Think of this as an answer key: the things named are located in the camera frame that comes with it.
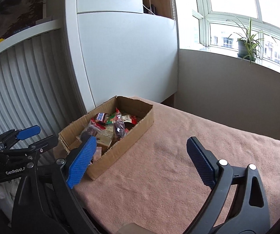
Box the brown Snickers bar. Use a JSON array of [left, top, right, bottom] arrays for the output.
[[94, 113, 108, 123]]

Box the brown cardboard box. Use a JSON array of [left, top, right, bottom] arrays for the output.
[[58, 96, 154, 180]]

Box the small dried fruit bag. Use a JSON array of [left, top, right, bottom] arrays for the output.
[[113, 108, 128, 141]]

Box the red green jerky snack pouch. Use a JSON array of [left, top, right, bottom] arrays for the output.
[[106, 113, 137, 125]]

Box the pink wafer candy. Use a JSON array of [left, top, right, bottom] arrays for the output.
[[92, 146, 102, 162]]

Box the dark date snack clear bag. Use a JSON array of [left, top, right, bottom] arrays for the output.
[[80, 119, 106, 137]]

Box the white gloved left hand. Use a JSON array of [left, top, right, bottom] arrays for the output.
[[0, 178, 20, 221]]

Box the white ribbed radiator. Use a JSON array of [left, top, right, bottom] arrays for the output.
[[0, 30, 82, 148]]

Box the pink blanket table cover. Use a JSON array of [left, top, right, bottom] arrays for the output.
[[74, 103, 280, 233]]

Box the white cabinet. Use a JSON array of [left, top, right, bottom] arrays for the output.
[[46, 0, 180, 114]]

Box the potted spider plant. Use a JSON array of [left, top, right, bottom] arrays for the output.
[[227, 16, 264, 64]]

